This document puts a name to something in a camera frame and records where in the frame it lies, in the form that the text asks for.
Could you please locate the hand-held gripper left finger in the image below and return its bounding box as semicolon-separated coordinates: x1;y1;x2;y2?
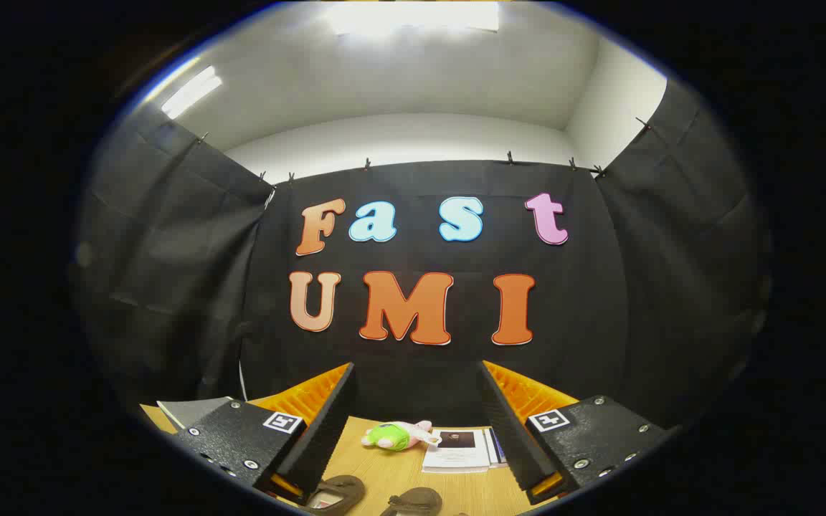
173;363;356;507

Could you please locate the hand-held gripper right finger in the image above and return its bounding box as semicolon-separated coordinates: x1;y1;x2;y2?
480;360;673;508

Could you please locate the brown fuzzy shoe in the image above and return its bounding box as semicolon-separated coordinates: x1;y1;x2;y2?
305;474;366;515
381;487;442;516

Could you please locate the grey fabric storage box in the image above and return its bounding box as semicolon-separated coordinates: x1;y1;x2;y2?
157;396;234;431

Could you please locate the blue cover book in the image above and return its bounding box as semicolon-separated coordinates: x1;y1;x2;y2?
485;428;508;467

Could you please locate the white book with dark photo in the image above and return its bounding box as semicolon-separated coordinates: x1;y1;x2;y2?
422;428;493;474

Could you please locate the green and pink plush toy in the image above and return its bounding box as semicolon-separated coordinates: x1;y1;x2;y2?
361;421;442;452

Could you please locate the black backdrop cloth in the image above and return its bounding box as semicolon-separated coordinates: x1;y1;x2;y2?
72;79;772;431

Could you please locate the ceiling light panel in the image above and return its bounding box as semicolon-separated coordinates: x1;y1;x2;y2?
327;0;500;37
162;66;224;119

